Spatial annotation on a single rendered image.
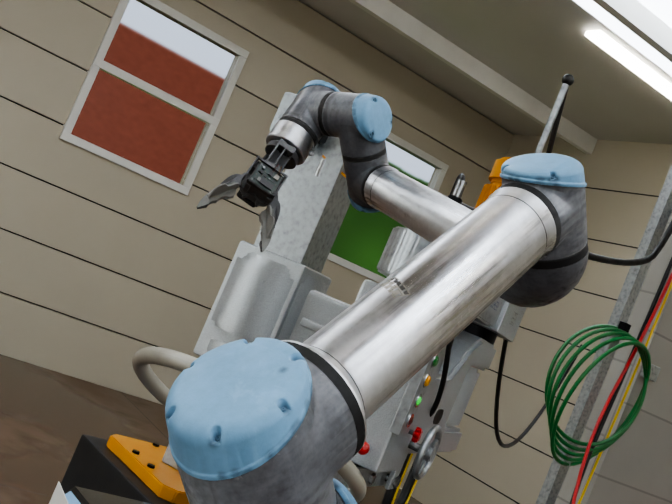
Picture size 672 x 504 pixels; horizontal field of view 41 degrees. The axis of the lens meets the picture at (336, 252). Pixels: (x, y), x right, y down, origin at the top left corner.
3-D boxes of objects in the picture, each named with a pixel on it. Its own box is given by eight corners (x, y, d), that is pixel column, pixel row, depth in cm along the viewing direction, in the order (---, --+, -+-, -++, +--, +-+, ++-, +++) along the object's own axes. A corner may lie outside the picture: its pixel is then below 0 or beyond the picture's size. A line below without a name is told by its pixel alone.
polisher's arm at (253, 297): (190, 315, 296) (220, 245, 298) (229, 325, 329) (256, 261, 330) (395, 407, 273) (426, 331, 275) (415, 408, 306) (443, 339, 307)
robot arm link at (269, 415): (269, 589, 87) (614, 243, 134) (229, 448, 79) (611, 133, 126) (167, 529, 96) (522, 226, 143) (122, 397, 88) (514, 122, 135)
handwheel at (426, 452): (394, 464, 241) (416, 412, 242) (428, 481, 237) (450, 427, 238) (378, 466, 227) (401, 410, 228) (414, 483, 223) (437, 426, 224)
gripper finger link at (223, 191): (195, 185, 170) (240, 172, 173) (190, 196, 175) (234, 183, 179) (201, 200, 169) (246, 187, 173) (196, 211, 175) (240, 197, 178)
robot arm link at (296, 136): (271, 132, 186) (310, 158, 187) (259, 149, 184) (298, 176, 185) (281, 113, 178) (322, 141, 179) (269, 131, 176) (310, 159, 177)
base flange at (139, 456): (101, 442, 309) (107, 428, 309) (216, 470, 339) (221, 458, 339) (162, 501, 270) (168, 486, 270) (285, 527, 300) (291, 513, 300)
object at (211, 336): (175, 342, 310) (223, 232, 312) (254, 369, 331) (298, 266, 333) (224, 373, 282) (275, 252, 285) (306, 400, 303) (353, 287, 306)
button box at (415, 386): (397, 431, 220) (442, 323, 221) (407, 436, 219) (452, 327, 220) (388, 431, 212) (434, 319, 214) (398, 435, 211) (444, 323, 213)
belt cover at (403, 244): (440, 324, 309) (459, 279, 310) (509, 352, 300) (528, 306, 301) (352, 277, 221) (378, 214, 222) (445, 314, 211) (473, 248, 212)
